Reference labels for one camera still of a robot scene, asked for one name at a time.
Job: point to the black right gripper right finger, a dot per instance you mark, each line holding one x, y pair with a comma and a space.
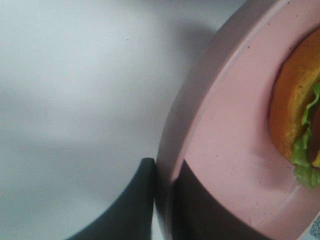
196, 215

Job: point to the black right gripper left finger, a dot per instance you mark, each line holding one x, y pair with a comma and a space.
130, 216

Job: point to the pink round plate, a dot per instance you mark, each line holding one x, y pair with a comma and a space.
218, 125

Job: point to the burger with lettuce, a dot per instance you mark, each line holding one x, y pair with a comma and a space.
294, 111

